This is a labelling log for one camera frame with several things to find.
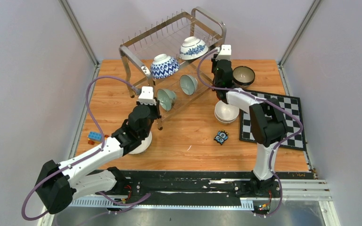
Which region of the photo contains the dark blue floral bowl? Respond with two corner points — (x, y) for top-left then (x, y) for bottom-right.
(233, 66), (255, 86)

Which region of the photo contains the small celadon cup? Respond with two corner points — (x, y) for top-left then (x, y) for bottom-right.
(157, 89), (177, 111)
(180, 74), (198, 96)

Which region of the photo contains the cream bowl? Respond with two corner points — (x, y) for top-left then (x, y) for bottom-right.
(214, 101), (239, 121)
(217, 119), (236, 125)

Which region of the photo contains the steel two-tier dish rack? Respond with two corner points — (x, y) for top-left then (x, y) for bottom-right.
(119, 7), (227, 130)

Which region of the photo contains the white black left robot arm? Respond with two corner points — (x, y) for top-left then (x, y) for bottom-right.
(35, 98), (161, 214)

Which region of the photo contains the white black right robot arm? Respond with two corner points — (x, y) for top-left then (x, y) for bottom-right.
(211, 58), (287, 197)

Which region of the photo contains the white blue floral bowl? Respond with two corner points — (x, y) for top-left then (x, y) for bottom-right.
(179, 36), (209, 61)

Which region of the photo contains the blue orange toy car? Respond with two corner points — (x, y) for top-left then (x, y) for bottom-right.
(88, 131), (108, 145)

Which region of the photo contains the blue white patterned bowl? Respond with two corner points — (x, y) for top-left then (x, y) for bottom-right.
(150, 54), (180, 79)

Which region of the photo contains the blue owl toy block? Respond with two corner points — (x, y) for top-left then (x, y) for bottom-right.
(214, 130), (229, 145)

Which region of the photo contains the black white checkerboard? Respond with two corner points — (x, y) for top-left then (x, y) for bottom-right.
(239, 90), (307, 151)

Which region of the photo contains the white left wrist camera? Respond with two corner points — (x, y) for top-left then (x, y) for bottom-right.
(138, 86), (157, 105)

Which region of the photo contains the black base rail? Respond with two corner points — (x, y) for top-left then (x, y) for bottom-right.
(69, 170), (331, 214)

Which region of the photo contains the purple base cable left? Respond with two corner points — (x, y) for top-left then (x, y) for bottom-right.
(98, 191), (152, 216)

